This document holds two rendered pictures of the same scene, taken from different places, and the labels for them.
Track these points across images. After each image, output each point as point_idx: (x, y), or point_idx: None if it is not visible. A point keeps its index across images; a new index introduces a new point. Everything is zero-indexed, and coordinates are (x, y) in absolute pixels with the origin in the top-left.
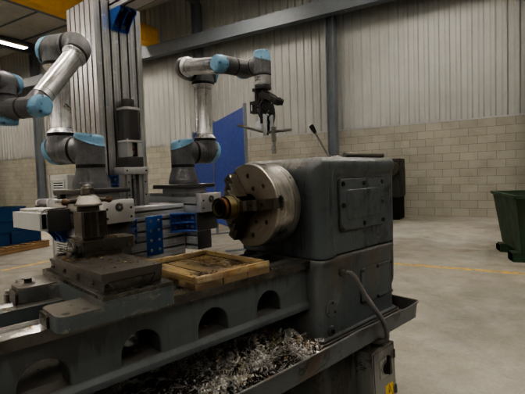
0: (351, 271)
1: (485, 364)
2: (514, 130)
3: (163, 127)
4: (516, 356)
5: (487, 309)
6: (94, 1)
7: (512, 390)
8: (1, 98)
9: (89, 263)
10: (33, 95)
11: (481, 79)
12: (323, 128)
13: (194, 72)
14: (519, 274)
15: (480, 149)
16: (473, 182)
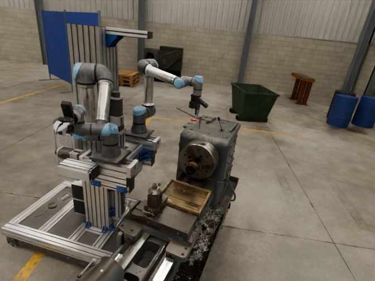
0: (229, 180)
1: (242, 184)
2: (238, 39)
3: None
4: (251, 179)
5: (235, 153)
6: (100, 30)
7: (254, 196)
8: (79, 125)
9: (165, 220)
10: (104, 126)
11: (227, 5)
12: (134, 17)
13: (155, 77)
14: (241, 129)
15: (221, 48)
16: (215, 65)
